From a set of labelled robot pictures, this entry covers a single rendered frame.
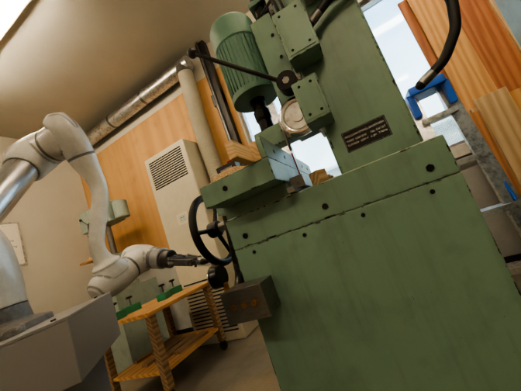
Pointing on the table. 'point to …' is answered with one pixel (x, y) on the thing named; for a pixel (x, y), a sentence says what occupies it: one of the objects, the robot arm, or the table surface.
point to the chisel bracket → (273, 134)
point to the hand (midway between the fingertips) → (205, 261)
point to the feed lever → (284, 80)
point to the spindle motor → (250, 91)
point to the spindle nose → (261, 112)
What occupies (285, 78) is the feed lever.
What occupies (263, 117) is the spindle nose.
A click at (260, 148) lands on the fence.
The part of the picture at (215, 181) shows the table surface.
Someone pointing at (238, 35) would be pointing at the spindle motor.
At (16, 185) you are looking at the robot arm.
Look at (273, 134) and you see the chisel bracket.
